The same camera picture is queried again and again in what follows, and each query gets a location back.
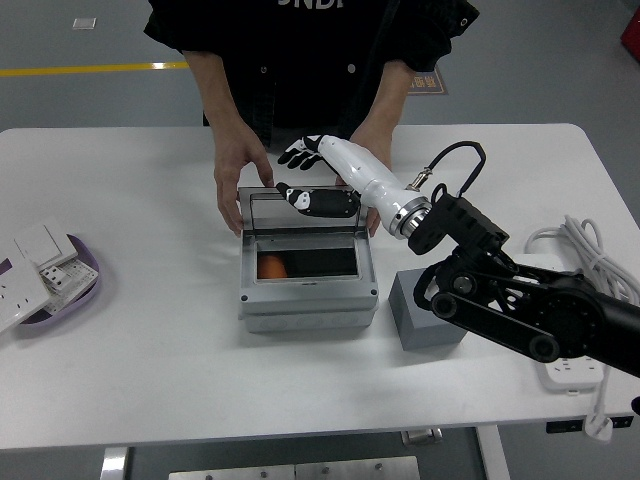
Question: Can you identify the grey enclosure box clear lid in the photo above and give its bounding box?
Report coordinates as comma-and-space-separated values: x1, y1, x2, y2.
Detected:
236, 185, 380, 335

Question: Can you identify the yellow floor line tape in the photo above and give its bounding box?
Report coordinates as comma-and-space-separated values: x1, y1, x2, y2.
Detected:
0, 60, 191, 79

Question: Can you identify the white wall socket panel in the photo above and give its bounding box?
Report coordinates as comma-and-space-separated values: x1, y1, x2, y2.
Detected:
0, 257, 51, 335

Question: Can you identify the white wall switch panel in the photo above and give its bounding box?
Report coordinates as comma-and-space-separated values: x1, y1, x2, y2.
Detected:
13, 223, 81, 266

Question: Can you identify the white power plug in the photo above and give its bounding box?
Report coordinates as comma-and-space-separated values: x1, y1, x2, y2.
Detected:
583, 412, 614, 445

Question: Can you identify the person's left hand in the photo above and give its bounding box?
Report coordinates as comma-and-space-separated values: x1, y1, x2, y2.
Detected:
333, 124, 396, 239

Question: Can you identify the silver table bracket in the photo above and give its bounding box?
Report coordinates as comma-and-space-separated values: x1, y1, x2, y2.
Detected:
402, 427, 444, 446

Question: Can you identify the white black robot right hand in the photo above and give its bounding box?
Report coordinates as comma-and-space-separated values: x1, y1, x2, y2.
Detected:
274, 133, 432, 236

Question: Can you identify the red object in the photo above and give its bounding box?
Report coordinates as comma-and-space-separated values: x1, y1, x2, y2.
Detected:
619, 10, 640, 55

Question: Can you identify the white power strip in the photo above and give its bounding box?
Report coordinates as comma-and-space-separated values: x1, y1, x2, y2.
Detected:
512, 253, 604, 394

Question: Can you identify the person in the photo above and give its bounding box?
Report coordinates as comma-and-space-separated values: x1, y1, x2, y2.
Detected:
143, 0, 481, 151

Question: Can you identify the metal base plate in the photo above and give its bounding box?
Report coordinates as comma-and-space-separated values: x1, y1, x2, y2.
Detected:
168, 455, 421, 480

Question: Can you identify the person's right hand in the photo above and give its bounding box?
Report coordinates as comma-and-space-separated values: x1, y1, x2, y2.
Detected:
213, 124, 275, 237

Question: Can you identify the white table leg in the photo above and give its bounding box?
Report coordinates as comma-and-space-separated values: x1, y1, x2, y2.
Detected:
99, 446, 130, 480
474, 427, 511, 480

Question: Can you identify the grey cube with round hole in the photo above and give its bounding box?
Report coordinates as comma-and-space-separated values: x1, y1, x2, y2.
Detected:
388, 267, 469, 352

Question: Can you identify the orange cylinder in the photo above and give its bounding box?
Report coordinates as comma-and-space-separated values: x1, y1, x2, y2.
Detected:
257, 254, 289, 279

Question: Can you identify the purple tray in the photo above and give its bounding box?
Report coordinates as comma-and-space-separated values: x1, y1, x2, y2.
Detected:
19, 233, 101, 329

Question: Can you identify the white power cord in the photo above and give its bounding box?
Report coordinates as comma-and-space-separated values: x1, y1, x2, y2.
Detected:
523, 214, 640, 419

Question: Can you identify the white plastic electrical part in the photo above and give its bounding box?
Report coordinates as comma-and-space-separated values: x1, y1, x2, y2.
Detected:
49, 260, 99, 314

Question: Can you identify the brown floor sign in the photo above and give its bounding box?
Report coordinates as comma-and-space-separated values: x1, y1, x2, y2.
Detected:
407, 67, 450, 96

